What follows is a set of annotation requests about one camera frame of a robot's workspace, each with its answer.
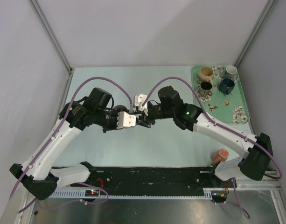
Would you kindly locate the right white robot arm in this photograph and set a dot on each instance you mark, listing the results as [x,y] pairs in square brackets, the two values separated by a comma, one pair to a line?
[254,151]

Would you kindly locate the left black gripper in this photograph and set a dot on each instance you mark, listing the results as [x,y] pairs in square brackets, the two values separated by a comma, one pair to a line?
[115,125]

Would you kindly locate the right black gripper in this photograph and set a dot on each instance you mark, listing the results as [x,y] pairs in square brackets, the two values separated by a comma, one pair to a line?
[146,123]

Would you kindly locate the slotted cable duct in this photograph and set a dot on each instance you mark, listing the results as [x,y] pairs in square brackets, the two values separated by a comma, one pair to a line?
[90,193]

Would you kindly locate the aluminium frame post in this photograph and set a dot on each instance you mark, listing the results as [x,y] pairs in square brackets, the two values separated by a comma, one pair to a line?
[263,17]
[50,33]

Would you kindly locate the aluminium base profile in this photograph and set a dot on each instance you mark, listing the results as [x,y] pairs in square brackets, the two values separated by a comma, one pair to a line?
[267,183]

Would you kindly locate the left aluminium frame post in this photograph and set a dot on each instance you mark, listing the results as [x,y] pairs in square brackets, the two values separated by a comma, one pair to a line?
[50,33]

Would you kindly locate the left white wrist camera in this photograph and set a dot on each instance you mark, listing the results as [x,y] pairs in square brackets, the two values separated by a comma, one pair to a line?
[125,120]

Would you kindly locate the right aluminium frame post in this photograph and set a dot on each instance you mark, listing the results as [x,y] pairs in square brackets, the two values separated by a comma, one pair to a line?
[263,17]

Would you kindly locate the blue mug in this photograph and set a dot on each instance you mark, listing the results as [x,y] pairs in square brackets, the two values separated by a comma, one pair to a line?
[226,86]

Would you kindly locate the mauve purple mug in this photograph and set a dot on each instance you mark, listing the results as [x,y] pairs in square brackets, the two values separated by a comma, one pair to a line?
[120,108]

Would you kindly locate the beige wooden mug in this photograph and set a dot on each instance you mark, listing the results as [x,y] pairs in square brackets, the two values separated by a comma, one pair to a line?
[206,74]

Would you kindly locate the grey mug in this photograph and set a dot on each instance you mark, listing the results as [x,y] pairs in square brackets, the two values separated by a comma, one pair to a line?
[230,71]

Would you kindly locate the green floral tray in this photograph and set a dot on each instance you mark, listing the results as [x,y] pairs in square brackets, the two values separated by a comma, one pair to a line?
[231,108]

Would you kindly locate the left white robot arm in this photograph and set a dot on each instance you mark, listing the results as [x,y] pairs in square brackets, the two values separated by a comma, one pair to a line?
[37,174]

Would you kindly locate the salmon pink mug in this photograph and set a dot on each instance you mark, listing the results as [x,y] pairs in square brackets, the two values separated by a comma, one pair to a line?
[219,156]

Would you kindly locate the black striped mug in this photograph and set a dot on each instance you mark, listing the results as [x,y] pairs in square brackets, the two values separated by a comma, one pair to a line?
[205,89]

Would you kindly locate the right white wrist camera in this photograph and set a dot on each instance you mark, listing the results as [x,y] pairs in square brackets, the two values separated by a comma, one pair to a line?
[138,104]

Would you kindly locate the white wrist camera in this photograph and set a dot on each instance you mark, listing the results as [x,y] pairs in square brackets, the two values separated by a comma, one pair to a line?
[125,120]
[138,104]

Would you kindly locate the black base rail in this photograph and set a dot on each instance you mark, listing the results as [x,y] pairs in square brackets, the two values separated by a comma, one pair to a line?
[157,180]

